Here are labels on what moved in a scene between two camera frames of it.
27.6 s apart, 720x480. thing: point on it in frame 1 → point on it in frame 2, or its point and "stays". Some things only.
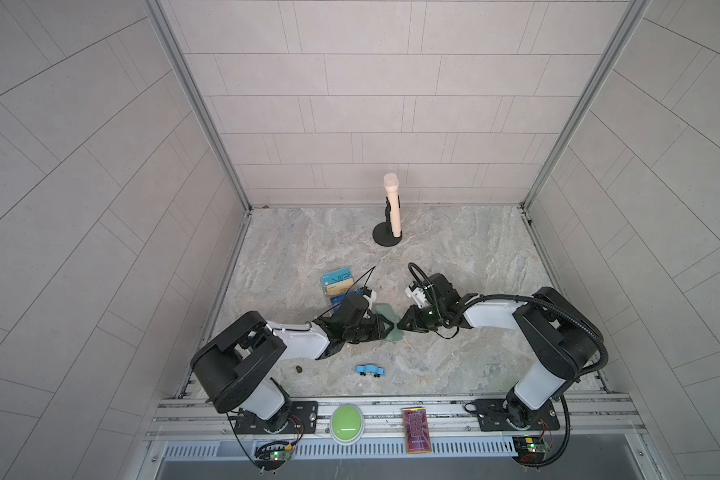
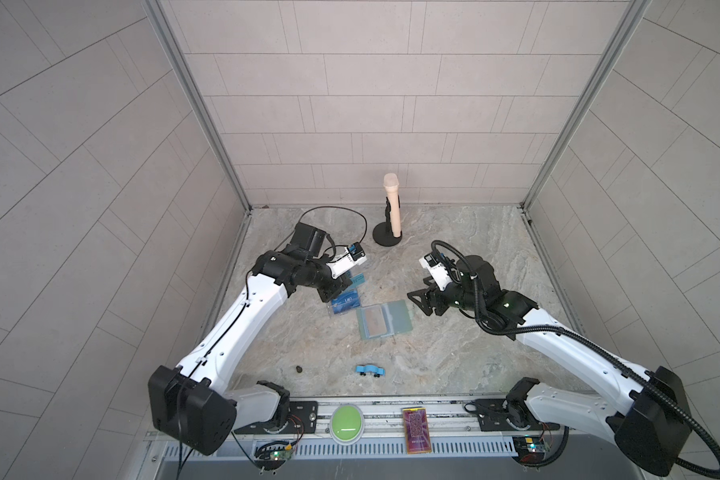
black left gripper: [377, 323] → [333, 285]
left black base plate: [295, 417] stays
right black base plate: [492, 416] stays
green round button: [346, 423] stays
